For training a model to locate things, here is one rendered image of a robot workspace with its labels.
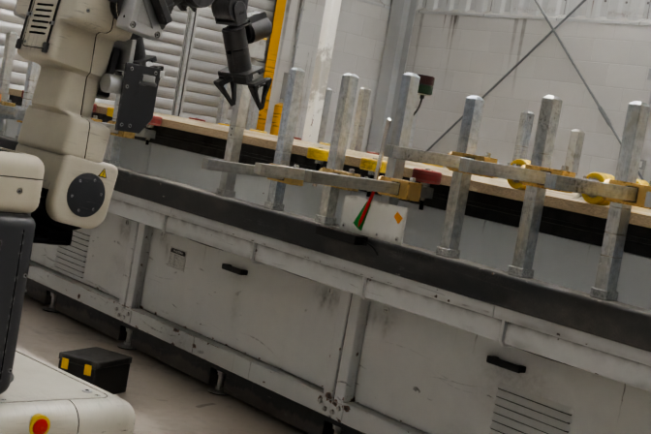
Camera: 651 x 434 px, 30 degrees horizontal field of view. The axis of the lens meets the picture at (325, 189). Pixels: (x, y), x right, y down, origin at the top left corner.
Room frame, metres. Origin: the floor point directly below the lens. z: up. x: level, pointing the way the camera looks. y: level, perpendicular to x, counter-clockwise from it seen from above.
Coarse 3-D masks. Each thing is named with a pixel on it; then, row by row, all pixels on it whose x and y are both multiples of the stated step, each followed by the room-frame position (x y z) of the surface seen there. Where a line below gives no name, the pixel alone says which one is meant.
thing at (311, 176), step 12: (312, 180) 3.06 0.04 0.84; (324, 180) 3.08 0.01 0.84; (336, 180) 3.11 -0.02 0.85; (348, 180) 3.13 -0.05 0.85; (360, 180) 3.16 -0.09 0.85; (372, 180) 3.19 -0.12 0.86; (384, 192) 3.22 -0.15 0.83; (396, 192) 3.25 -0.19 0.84; (420, 192) 3.30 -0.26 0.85; (432, 192) 3.33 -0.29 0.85
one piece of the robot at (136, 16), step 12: (132, 0) 2.70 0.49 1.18; (144, 0) 2.71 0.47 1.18; (120, 12) 2.72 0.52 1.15; (132, 12) 2.69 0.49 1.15; (144, 12) 2.72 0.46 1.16; (120, 24) 2.71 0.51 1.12; (132, 24) 2.69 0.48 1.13; (144, 24) 2.72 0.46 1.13; (156, 24) 2.74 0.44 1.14; (144, 36) 2.75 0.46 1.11; (156, 36) 2.74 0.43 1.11
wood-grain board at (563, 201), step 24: (168, 120) 4.48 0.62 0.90; (192, 120) 5.34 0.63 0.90; (264, 144) 4.02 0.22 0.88; (312, 144) 4.50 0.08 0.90; (408, 168) 3.49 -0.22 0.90; (432, 168) 4.05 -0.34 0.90; (480, 192) 3.26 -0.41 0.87; (504, 192) 3.20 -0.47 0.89; (552, 192) 3.55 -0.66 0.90; (600, 216) 2.96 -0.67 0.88; (648, 216) 2.85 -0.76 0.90
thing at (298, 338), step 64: (256, 192) 4.10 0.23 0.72; (320, 192) 3.85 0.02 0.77; (448, 192) 3.42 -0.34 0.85; (64, 256) 5.11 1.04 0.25; (128, 256) 4.67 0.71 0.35; (192, 256) 4.40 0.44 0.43; (512, 256) 3.21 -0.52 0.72; (576, 256) 3.06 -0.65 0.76; (640, 256) 2.91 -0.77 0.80; (192, 320) 4.35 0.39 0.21; (256, 320) 4.06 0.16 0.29; (320, 320) 3.82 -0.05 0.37; (384, 320) 3.60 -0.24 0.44; (256, 384) 4.01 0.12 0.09; (320, 384) 3.78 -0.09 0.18; (384, 384) 3.56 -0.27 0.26; (448, 384) 3.37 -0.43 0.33; (512, 384) 3.20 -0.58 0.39; (576, 384) 3.04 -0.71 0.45
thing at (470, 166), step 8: (464, 160) 2.70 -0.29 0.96; (472, 160) 2.69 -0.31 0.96; (464, 168) 2.70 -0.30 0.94; (472, 168) 2.70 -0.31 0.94; (480, 168) 2.71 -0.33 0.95; (488, 168) 2.73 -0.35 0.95; (496, 168) 2.75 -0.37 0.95; (504, 168) 2.76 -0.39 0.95; (512, 168) 2.78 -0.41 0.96; (520, 168) 2.80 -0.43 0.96; (496, 176) 2.75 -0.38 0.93; (504, 176) 2.77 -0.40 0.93; (512, 176) 2.79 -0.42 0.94; (520, 176) 2.80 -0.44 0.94; (528, 176) 2.82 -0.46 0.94; (536, 176) 2.84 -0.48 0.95; (544, 176) 2.86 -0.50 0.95; (584, 176) 2.97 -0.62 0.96
